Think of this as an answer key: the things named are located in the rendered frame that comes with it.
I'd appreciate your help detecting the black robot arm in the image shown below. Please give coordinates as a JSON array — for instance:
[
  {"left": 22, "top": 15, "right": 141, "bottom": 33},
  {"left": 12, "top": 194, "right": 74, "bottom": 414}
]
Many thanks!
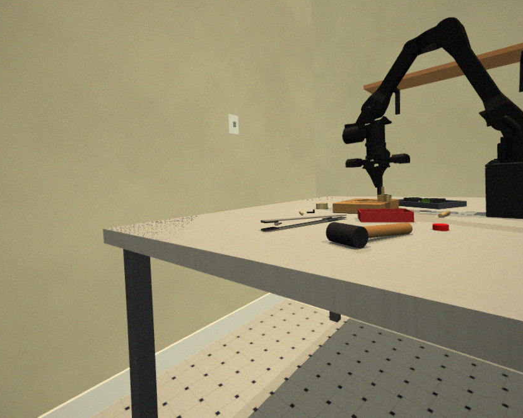
[{"left": 342, "top": 17, "right": 523, "bottom": 163}]

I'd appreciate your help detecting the light wooden board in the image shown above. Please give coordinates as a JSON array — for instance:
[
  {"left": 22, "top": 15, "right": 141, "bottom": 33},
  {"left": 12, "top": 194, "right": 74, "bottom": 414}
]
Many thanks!
[{"left": 332, "top": 199, "right": 399, "bottom": 214}]

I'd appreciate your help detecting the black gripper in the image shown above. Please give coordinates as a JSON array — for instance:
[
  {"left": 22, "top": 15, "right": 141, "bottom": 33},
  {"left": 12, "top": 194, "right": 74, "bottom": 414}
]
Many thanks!
[{"left": 346, "top": 139, "right": 410, "bottom": 188}]

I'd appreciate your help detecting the black-headed mallet with wooden handle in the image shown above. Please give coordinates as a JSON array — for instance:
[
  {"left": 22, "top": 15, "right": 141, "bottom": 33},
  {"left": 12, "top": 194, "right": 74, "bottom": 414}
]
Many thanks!
[{"left": 326, "top": 222, "right": 413, "bottom": 248}]

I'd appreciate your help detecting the red shallow tray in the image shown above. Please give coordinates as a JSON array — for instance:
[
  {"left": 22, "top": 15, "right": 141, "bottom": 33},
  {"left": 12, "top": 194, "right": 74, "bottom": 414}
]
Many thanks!
[{"left": 358, "top": 209, "right": 414, "bottom": 223}]

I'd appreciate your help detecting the red short cylinder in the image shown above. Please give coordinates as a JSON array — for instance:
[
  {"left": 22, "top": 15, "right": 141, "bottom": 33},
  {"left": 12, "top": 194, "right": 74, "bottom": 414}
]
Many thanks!
[{"left": 433, "top": 223, "right": 449, "bottom": 231}]

